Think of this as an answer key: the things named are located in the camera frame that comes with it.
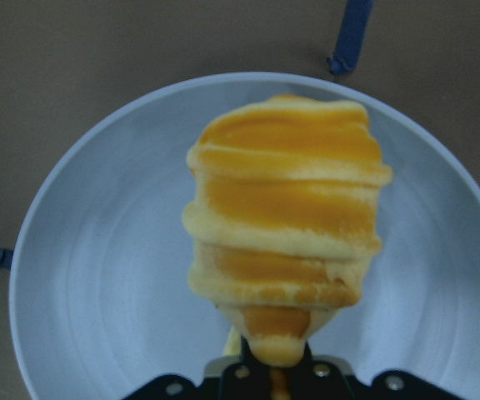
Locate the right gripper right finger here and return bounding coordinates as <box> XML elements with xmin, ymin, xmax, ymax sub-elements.
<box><xmin>302</xmin><ymin>353</ymin><xmax>466</xmax><ymax>400</ymax></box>

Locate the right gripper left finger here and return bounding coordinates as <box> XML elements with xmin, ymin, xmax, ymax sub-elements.
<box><xmin>131</xmin><ymin>366</ymin><xmax>248</xmax><ymax>399</ymax></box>

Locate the blue plate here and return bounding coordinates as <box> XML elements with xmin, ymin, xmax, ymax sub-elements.
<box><xmin>9</xmin><ymin>72</ymin><xmax>480</xmax><ymax>399</ymax></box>

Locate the striped bread roll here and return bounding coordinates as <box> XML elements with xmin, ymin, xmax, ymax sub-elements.
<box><xmin>182</xmin><ymin>95</ymin><xmax>393</xmax><ymax>368</ymax></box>

